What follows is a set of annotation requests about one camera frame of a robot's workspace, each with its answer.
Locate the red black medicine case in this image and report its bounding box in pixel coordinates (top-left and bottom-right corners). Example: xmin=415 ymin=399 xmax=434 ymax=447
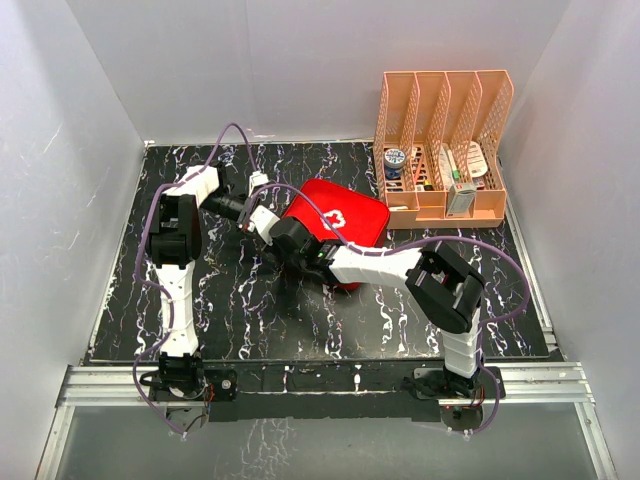
xmin=282 ymin=178 xmax=390 ymax=291

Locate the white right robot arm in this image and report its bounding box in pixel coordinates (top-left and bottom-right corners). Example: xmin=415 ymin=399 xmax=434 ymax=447
xmin=247 ymin=206 xmax=486 ymax=397

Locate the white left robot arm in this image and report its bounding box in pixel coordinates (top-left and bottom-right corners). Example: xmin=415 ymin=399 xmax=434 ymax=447
xmin=143 ymin=165 xmax=279 ymax=399

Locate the round blue patterned tin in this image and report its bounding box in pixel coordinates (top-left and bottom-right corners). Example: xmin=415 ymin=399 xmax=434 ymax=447
xmin=383 ymin=148 xmax=407 ymax=180

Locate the grey stapler box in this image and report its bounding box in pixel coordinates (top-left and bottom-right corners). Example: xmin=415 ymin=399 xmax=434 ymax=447
xmin=445 ymin=182 xmax=477 ymax=217

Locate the peach plastic desk organizer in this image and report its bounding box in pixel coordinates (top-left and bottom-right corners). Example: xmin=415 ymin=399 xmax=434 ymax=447
xmin=373 ymin=70 xmax=514 ymax=229

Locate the pink white card pack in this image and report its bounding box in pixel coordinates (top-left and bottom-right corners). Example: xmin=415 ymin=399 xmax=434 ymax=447
xmin=467 ymin=141 xmax=488 ymax=178

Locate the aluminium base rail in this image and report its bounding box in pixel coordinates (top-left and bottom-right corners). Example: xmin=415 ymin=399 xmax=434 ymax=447
xmin=56 ymin=360 xmax=595 ymax=406

